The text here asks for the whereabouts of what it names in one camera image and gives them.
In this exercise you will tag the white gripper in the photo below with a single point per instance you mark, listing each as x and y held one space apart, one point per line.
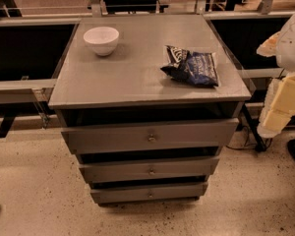
293 44

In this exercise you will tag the grey drawer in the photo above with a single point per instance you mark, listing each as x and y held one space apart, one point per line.
133 170
149 193
150 136

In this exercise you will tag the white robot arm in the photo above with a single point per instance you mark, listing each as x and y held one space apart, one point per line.
281 45

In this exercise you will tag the grey top drawer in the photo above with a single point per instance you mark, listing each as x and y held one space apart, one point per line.
150 136

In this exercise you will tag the grey bottom drawer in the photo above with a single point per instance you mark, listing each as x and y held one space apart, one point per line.
149 193

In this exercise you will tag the grey drawer cabinet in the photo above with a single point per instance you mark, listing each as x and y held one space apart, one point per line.
128 86

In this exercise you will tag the blue chip bag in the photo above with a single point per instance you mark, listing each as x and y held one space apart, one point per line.
191 67

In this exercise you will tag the white ceramic bowl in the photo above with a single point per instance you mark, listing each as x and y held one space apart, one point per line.
102 40

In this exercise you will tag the grey metal rail left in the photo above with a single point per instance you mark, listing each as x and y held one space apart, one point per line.
25 91

